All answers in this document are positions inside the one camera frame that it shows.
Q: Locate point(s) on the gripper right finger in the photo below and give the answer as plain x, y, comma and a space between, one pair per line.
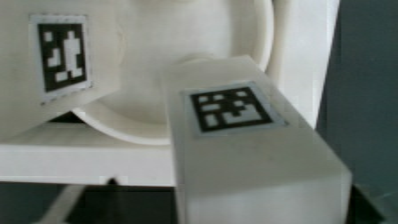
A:
366, 211

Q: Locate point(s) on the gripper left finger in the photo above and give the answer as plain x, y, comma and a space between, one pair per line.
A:
82, 205

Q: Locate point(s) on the white stool leg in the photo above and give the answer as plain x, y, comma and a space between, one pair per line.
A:
260, 175
59, 58

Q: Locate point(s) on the white round stool seat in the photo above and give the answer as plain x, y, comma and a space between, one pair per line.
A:
174, 31

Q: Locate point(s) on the white L-shaped fence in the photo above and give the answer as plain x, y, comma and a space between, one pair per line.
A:
64, 153

